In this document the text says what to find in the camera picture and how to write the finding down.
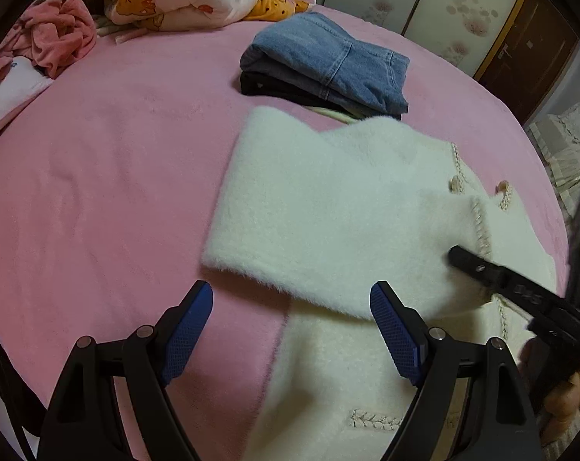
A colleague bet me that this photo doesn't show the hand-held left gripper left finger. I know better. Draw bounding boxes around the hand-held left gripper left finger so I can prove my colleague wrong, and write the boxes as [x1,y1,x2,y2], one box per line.
[36,280,215,461]

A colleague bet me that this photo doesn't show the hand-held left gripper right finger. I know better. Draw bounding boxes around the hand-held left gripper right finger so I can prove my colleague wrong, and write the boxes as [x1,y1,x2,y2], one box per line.
[369,280,545,461]

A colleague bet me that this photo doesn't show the white fluffy coat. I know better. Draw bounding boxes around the white fluffy coat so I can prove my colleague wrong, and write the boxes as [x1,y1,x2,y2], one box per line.
[201,104,559,461]

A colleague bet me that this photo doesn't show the person's right hand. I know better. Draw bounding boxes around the person's right hand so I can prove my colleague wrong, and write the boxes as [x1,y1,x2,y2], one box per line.
[542,372,580,443]

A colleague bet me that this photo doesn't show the cloth-covered furniture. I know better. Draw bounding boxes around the cloth-covered furniture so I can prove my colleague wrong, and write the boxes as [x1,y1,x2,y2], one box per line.
[525,101,580,222]

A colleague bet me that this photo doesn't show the pink fleece blanket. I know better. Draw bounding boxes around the pink fleece blanket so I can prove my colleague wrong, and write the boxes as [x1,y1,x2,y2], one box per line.
[0,2,575,461]

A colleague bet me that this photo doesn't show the brown wooden door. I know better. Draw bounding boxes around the brown wooden door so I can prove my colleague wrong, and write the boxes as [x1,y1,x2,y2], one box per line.
[472,0,580,126]

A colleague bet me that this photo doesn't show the folded cream garment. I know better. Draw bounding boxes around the folded cream garment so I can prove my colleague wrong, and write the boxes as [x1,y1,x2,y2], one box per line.
[309,104,362,124]

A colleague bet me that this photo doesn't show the folded black garment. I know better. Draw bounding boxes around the folded black garment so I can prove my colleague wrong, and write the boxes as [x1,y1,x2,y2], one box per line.
[239,72,402,122]

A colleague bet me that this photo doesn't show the folded blue jeans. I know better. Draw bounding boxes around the folded blue jeans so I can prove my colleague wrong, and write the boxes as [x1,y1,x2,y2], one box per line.
[239,12,410,116]

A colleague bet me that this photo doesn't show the floral wardrobe doors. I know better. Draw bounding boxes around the floral wardrobe doors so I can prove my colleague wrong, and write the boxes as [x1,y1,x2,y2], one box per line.
[290,0,531,71]

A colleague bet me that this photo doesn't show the white pillow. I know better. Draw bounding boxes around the white pillow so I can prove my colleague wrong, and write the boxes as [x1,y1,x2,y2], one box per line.
[0,55,53,138]

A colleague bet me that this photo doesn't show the striped cloth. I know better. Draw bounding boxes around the striped cloth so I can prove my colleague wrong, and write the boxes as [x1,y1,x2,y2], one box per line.
[94,13,144,45]

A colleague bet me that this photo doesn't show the crumpled pink garment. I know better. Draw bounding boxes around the crumpled pink garment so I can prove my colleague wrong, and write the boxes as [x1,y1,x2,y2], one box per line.
[0,0,99,85]

